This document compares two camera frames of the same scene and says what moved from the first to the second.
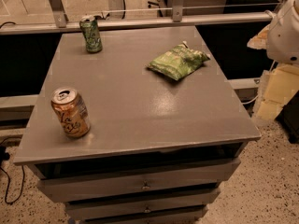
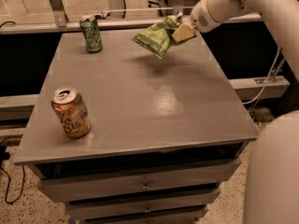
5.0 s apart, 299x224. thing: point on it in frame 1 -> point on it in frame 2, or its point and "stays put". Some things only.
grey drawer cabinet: x=146 y=131 stays put
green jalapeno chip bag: x=180 y=62 -> x=158 y=38
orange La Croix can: x=71 y=111 stays put
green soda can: x=92 y=34 stays put
